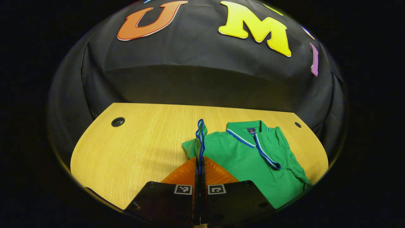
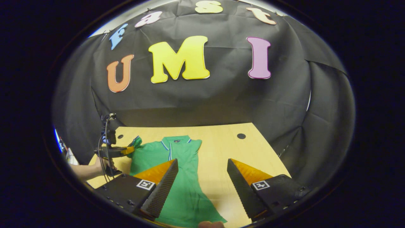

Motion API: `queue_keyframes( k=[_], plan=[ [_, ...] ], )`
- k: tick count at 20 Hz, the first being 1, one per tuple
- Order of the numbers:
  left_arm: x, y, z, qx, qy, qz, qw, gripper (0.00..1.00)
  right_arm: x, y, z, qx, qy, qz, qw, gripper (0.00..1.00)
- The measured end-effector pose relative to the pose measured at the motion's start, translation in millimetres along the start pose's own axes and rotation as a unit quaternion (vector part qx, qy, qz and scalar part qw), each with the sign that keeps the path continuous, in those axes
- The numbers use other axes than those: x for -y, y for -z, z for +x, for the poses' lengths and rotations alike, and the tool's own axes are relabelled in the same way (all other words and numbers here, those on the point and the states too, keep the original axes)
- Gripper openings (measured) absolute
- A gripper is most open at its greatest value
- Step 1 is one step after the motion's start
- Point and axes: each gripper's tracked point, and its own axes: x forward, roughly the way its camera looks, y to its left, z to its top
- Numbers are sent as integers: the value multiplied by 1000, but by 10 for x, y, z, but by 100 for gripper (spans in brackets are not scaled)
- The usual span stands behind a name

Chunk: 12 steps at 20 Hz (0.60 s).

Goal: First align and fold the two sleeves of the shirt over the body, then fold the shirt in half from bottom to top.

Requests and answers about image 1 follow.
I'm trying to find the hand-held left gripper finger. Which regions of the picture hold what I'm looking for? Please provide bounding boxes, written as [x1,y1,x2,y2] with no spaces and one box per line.
[201,156,276,227]
[125,157,199,227]

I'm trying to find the black backdrop cloth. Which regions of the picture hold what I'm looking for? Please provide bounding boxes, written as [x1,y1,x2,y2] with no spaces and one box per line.
[47,0,347,165]

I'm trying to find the green T-shirt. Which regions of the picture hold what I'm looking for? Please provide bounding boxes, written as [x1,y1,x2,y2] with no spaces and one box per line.
[182,119,312,209]

